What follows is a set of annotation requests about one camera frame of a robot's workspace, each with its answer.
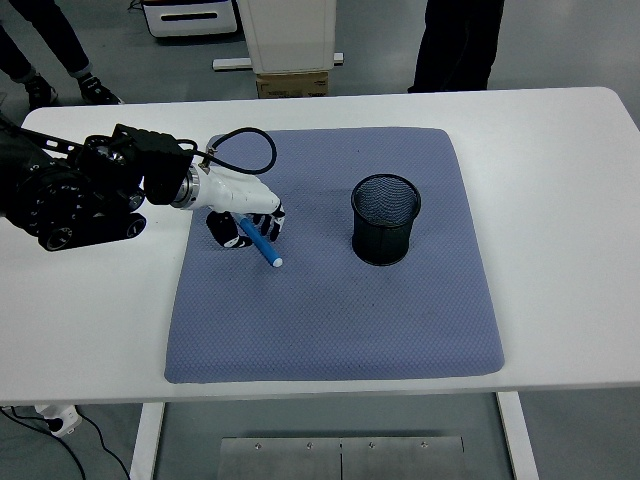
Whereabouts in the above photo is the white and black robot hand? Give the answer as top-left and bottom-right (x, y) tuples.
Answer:
(195, 167), (287, 250)

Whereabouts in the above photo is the blue marker with clear cap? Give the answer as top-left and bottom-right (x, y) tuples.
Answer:
(237, 215), (284, 269)

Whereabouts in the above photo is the black mesh pen holder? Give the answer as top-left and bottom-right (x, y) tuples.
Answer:
(350, 173), (422, 267)

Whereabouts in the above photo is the cardboard box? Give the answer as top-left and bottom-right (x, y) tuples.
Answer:
(255, 71), (331, 100)

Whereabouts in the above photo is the blue-grey textured mat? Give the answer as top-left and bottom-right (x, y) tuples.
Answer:
(164, 127), (505, 384)

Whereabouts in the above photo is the white device with black slot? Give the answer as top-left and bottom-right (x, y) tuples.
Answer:
(141, 0), (239, 40)

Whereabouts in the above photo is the person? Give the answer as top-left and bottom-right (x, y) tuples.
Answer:
(407, 0), (506, 95)
(0, 0), (124, 109)

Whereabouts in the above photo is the white table leg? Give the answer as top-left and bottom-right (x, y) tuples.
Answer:
(128, 402), (166, 480)
(496, 392), (540, 480)

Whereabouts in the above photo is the white power strip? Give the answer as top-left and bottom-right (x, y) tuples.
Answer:
(34, 403), (83, 440)

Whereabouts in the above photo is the white pedestal base bar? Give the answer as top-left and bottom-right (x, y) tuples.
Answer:
(213, 52), (345, 71)

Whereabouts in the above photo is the white pedestal column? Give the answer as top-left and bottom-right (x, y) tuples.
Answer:
(238, 0), (337, 75)

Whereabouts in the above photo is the black floor cable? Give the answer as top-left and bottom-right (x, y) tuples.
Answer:
(78, 414), (134, 480)

